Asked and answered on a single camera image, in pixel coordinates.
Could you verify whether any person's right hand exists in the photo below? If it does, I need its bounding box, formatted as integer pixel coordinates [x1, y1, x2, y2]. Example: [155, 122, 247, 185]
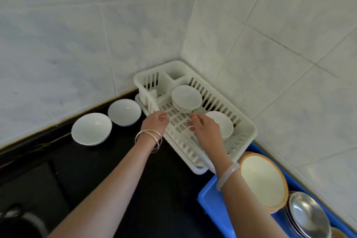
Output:
[187, 113, 234, 170]

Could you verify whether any person's left hand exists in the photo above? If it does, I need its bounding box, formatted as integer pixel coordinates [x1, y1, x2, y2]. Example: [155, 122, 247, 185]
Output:
[140, 111, 170, 136]

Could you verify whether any person's left forearm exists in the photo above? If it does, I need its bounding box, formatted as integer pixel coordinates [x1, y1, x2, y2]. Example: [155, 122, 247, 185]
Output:
[47, 132, 162, 238]

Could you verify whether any person's right forearm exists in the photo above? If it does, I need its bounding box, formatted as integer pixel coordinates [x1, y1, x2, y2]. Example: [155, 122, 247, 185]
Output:
[214, 160, 289, 238]

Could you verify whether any thin silver bangle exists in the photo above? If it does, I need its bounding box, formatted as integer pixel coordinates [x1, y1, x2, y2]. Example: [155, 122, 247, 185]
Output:
[151, 134, 163, 154]
[135, 129, 162, 144]

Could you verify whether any white bowl with gold pattern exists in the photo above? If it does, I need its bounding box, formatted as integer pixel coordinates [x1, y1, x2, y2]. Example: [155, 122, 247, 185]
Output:
[171, 85, 203, 114]

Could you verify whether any plain white bowl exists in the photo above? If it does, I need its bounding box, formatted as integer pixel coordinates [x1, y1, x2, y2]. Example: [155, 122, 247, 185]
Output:
[107, 99, 142, 127]
[204, 111, 234, 140]
[71, 112, 113, 146]

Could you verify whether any white drain tray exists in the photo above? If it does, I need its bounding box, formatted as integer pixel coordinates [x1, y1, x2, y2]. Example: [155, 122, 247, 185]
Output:
[135, 93, 217, 176]

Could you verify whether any white plastic dish rack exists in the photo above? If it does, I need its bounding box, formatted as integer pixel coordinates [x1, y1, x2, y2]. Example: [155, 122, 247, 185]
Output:
[133, 60, 258, 169]

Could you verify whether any white jade bangle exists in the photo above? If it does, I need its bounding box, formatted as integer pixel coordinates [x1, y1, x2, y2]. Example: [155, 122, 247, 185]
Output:
[216, 162, 241, 192]

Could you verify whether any blue plastic tray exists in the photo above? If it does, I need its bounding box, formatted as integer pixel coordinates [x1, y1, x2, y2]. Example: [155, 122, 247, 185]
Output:
[197, 141, 357, 238]

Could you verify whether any orange bowl with white inside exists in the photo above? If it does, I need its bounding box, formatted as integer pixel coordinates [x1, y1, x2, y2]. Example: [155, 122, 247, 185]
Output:
[239, 151, 290, 214]

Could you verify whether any stainless steel plate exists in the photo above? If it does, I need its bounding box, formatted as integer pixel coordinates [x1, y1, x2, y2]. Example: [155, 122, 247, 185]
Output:
[284, 207, 305, 238]
[288, 191, 332, 238]

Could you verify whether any yellowish bowl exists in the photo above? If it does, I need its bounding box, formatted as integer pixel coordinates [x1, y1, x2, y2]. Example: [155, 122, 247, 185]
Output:
[330, 227, 350, 238]

